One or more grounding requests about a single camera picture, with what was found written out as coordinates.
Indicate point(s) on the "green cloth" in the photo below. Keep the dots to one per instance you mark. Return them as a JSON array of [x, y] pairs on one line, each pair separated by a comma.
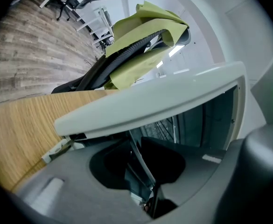
[[145, 20]]

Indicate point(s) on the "white toaster oven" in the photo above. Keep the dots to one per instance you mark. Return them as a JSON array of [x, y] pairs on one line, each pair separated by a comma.
[[150, 97]]

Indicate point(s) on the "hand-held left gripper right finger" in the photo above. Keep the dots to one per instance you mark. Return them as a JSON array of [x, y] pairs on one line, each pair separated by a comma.
[[197, 171]]

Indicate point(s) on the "black mesh office chair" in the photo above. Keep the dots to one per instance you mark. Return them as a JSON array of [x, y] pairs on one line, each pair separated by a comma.
[[117, 57]]

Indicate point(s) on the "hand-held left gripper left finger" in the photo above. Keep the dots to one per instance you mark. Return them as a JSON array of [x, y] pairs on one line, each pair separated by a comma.
[[80, 190]]

